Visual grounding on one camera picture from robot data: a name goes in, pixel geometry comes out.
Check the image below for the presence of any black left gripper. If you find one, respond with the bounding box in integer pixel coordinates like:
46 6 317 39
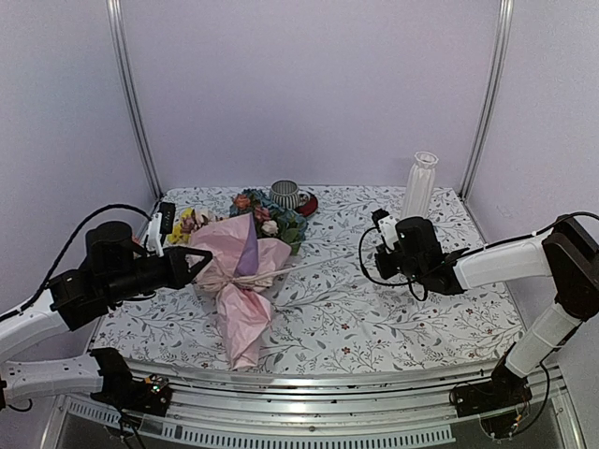
105 244 212 303

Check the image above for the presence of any pink paper flower bouquet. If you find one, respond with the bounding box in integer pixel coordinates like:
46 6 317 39
168 189 307 369

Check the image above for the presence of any cream printed ribbon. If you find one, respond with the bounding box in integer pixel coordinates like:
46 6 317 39
194 253 352 292

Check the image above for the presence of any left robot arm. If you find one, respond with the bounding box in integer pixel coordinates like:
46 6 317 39
1 221 212 416

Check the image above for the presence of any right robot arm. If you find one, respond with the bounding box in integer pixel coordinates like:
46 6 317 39
372 210 598 416

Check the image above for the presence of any white ribbed vase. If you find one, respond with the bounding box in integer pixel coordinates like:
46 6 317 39
401 152 439 219

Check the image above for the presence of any floral tablecloth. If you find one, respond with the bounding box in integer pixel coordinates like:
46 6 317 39
91 186 524 374

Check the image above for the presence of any red patterned saucer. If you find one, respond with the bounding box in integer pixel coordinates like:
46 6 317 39
295 192 318 218

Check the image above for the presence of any striped ceramic cup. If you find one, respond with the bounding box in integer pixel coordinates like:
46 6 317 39
270 180 300 210

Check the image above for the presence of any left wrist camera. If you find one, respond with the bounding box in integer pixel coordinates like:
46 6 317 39
141 202 176 257

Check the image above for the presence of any aluminium front rail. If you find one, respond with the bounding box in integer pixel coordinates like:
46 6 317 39
46 357 581 449

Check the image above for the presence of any left metal frame post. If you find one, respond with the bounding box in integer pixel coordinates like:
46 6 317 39
106 0 163 199

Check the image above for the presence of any metal frame post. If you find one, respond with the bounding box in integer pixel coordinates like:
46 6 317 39
106 0 163 199
459 0 514 202

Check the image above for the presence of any right metal frame post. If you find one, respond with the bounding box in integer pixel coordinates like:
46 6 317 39
459 0 514 202

